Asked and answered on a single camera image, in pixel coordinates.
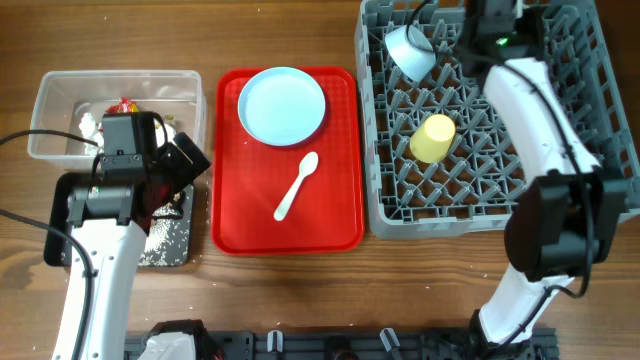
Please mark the grey dishwasher rack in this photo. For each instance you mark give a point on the grey dishwasher rack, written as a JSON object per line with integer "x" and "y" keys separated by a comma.
{"x": 476, "y": 186}

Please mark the light blue large plate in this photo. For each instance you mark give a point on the light blue large plate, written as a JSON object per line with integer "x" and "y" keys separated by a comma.
{"x": 281, "y": 106}

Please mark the crumpled white tissue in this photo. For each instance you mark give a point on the crumpled white tissue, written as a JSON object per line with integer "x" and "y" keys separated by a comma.
{"x": 164, "y": 133}
{"x": 91, "y": 129}

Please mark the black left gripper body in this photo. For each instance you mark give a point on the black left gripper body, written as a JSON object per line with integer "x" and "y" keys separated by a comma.
{"x": 189, "y": 159}

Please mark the white rice grains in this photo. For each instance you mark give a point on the white rice grains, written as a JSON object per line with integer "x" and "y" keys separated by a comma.
{"x": 169, "y": 240}

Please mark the red candy wrapper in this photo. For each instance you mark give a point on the red candy wrapper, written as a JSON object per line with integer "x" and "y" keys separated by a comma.
{"x": 124, "y": 105}

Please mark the light blue small bowl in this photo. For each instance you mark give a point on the light blue small bowl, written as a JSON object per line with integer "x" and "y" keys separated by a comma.
{"x": 411, "y": 51}

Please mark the black waste tray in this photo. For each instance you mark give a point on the black waste tray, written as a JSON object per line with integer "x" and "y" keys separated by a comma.
{"x": 57, "y": 252}

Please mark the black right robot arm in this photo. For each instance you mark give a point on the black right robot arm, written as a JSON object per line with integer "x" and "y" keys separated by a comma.
{"x": 567, "y": 216}

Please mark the red serving tray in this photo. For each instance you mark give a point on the red serving tray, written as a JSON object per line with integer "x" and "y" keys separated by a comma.
{"x": 250, "y": 178}

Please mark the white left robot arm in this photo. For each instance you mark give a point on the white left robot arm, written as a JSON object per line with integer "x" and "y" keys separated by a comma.
{"x": 106, "y": 219}

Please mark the black mounting rail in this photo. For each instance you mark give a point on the black mounting rail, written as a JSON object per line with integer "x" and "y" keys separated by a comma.
{"x": 446, "y": 343}

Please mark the white plastic spoon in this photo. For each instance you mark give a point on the white plastic spoon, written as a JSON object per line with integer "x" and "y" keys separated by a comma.
{"x": 307, "y": 166}

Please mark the yellow plastic cup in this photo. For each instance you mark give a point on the yellow plastic cup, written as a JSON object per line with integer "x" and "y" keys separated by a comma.
{"x": 431, "y": 142}

